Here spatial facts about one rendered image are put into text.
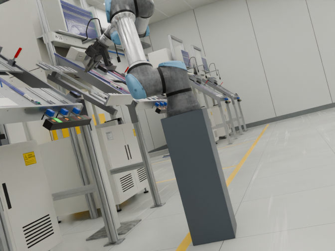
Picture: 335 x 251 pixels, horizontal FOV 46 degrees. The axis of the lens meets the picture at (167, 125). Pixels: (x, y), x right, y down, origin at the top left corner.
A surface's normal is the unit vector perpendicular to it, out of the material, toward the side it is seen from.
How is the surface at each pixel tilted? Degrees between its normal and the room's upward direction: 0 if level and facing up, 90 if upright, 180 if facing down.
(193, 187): 90
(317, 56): 90
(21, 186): 90
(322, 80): 90
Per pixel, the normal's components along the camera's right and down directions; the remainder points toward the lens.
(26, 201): 0.92, -0.24
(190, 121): -0.21, 0.05
